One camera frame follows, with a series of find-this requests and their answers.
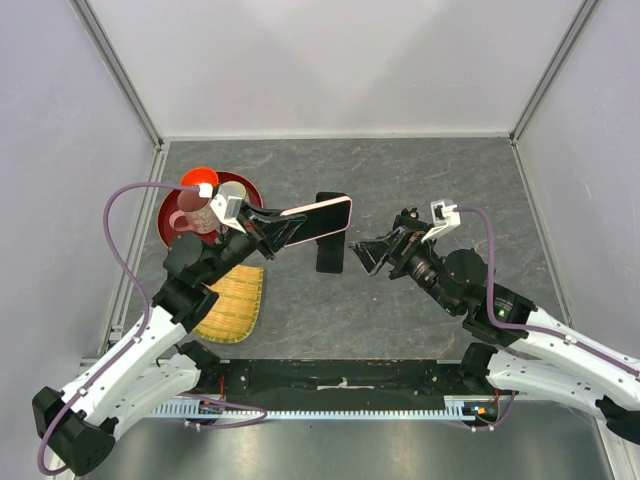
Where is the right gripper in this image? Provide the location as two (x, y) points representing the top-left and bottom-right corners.
(347, 223), (460, 314)

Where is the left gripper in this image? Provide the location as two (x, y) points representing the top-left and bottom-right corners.
(201, 199), (307, 286)

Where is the black folding phone stand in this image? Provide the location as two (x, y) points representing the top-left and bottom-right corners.
(316, 234), (345, 275)

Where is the pink case smartphone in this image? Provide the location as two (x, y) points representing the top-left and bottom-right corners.
(281, 195), (353, 247)

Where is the black smartphone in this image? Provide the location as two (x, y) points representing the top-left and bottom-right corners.
(314, 191), (349, 249)

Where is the black round-base phone holder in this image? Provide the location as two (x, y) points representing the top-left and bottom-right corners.
(392, 207), (433, 235)

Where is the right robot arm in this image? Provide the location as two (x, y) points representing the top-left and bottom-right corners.
(348, 200), (639, 443)

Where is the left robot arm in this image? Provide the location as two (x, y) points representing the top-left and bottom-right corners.
(32, 203), (308, 476)

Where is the beige mug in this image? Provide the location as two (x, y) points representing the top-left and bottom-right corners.
(218, 181), (248, 200)

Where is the pink mug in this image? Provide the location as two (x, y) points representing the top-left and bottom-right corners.
(169, 191), (220, 235)

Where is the orange bowl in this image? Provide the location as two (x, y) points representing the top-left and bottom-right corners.
(180, 166), (220, 187)

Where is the woven bamboo tray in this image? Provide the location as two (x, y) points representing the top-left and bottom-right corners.
(194, 265), (264, 344)

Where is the red round tray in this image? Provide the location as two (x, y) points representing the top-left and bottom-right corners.
(156, 171), (264, 246)

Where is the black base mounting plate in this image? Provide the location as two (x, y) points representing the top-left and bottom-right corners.
(193, 359), (495, 411)

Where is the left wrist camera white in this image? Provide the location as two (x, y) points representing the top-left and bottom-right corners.
(197, 183), (246, 233)

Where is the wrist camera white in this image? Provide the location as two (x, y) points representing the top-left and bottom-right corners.
(421, 199), (461, 243)
(197, 183), (246, 233)

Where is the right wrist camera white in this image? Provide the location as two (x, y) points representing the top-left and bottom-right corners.
(421, 199), (461, 243)

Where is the slotted cable duct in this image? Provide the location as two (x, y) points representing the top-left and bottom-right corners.
(147, 397), (488, 421)

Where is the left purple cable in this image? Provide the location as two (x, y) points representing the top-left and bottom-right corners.
(37, 181), (269, 475)

